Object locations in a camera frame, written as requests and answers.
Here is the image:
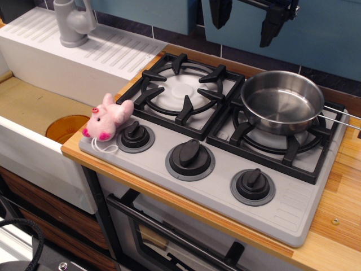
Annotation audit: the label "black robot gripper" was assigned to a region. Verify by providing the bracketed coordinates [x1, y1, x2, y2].
[209, 0, 299, 47]

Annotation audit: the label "stainless steel pan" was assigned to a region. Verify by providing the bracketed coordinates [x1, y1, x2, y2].
[240, 71, 360, 136]

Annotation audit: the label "pink stuffed pig toy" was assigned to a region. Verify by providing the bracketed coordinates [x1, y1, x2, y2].
[82, 93, 134, 153]

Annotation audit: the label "black middle stove knob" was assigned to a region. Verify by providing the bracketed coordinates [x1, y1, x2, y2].
[165, 139, 215, 182]

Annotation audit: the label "black stove knob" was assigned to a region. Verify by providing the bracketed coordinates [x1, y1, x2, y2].
[116, 121, 155, 154]
[165, 139, 215, 182]
[230, 168, 276, 207]

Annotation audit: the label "black left stove knob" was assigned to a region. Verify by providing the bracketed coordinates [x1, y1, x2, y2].
[116, 121, 155, 154]

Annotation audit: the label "black right stove knob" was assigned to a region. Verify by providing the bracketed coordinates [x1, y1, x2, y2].
[230, 168, 276, 207]

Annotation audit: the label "grey toy stove top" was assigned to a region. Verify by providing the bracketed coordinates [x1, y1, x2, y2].
[78, 52, 351, 248]

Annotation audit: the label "black left burner grate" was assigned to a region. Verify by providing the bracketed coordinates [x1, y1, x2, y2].
[116, 53, 245, 141]

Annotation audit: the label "black burner grate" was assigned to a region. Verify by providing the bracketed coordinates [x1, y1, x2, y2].
[206, 86, 345, 185]
[116, 53, 245, 141]

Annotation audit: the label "black right burner grate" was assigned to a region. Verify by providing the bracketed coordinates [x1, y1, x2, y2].
[206, 86, 345, 185]

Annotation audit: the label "grey toy faucet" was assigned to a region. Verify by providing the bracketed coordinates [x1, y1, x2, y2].
[54, 0, 97, 48]

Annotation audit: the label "white toy sink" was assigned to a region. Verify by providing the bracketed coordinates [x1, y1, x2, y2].
[1, 7, 165, 214]

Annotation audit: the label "orange plastic bowl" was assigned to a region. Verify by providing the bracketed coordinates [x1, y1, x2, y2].
[45, 115, 89, 144]

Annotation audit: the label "wooden drawer fronts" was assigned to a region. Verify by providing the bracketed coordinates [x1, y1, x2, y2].
[1, 168, 117, 270]

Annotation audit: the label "oven door with black handle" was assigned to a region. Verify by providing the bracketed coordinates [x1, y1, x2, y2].
[106, 189, 298, 270]

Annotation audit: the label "black braided cable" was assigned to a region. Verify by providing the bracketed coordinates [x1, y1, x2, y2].
[0, 217, 45, 271]

